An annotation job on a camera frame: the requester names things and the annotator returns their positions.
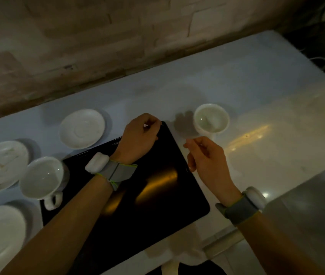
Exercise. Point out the white tracker on grey wristband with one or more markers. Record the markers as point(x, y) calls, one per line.
point(105, 167)
point(244, 206)

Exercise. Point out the person's right hand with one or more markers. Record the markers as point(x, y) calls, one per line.
point(212, 166)

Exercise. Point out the white ceramic cup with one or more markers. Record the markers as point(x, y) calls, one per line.
point(210, 120)
point(42, 178)

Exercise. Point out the person's right forearm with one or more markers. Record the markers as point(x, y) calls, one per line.
point(274, 249)

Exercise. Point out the person's right thumb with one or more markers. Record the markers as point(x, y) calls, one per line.
point(191, 163)

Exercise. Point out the person's left hand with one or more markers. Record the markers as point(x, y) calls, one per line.
point(135, 137)

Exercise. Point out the person's left forearm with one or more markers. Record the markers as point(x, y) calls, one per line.
point(62, 229)

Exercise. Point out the black rectangular tray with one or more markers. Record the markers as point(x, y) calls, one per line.
point(153, 214)

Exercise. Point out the marbled white saucer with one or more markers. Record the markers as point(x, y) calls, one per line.
point(2, 166)

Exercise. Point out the person's left fingers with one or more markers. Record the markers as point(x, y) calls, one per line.
point(153, 125)

